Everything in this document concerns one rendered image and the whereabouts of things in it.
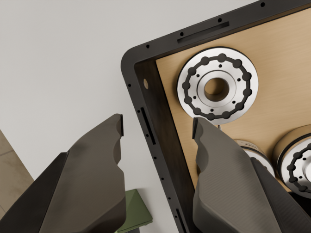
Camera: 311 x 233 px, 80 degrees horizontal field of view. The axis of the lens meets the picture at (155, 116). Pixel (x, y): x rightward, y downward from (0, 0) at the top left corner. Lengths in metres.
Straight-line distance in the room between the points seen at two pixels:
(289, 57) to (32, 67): 0.54
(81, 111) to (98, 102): 0.06
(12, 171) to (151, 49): 2.03
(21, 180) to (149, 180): 1.71
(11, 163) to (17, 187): 0.25
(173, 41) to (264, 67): 0.15
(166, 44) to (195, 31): 0.03
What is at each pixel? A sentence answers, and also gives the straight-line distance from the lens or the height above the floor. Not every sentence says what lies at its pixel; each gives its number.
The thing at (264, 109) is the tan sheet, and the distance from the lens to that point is 0.31.
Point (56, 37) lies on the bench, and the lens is 0.52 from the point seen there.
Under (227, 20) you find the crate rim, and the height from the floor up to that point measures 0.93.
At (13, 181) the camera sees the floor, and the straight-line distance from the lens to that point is 2.22.
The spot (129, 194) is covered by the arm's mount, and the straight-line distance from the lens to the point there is 0.57.
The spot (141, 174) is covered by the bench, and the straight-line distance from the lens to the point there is 0.54.
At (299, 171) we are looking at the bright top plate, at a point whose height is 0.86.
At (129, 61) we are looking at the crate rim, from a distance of 0.19.
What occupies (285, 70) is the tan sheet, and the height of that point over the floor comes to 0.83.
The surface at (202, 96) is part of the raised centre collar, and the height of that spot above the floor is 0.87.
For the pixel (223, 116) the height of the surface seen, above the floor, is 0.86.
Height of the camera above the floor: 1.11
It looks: 67 degrees down
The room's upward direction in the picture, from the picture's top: 148 degrees counter-clockwise
